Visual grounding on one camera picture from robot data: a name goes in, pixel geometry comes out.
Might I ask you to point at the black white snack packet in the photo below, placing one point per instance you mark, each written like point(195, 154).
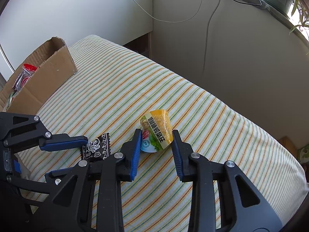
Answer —
point(97, 150)

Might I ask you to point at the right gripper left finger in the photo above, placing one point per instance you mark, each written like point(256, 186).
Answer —
point(131, 151)

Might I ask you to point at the yellow quail egg packet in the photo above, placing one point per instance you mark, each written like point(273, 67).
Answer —
point(156, 131)

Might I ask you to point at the striped table cloth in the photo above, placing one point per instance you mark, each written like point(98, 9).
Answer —
point(112, 91)

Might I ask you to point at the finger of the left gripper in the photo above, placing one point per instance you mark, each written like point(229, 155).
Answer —
point(67, 176)
point(60, 142)

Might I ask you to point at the green spider plant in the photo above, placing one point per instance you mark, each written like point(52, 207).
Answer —
point(302, 9)

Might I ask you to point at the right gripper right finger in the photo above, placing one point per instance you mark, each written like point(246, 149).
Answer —
point(181, 155)

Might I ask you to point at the cardboard box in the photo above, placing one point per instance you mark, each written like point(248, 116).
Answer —
point(54, 67)

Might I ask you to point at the green snack bag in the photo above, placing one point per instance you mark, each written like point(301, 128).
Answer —
point(304, 154)

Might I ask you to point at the red clear pastry packet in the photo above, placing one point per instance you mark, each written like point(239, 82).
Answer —
point(26, 73)

